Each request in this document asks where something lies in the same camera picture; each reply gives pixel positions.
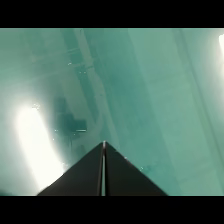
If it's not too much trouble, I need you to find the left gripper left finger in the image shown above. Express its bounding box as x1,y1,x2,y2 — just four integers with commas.
37,141,105,197

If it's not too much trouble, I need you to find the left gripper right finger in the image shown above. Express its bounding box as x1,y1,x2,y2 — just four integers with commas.
103,141,168,197

